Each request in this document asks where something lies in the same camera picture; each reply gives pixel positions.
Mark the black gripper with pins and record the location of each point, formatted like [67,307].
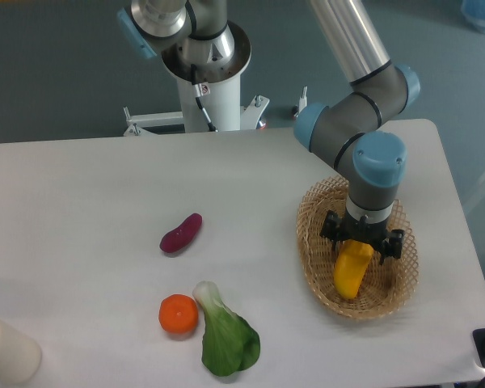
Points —
[388,243]

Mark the yellow mango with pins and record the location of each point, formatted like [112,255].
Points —
[351,264]

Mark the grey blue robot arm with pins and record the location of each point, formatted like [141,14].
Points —
[348,136]

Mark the woven bamboo basket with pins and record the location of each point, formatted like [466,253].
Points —
[384,288]

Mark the green bok choy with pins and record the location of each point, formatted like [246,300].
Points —
[229,344]

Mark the purple sweet potato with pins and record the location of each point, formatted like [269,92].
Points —
[181,236]

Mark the orange tangerine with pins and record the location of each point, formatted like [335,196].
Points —
[178,314]

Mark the blue plastic bag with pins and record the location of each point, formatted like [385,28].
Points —
[474,12]

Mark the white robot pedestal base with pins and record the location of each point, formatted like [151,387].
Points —
[208,77]

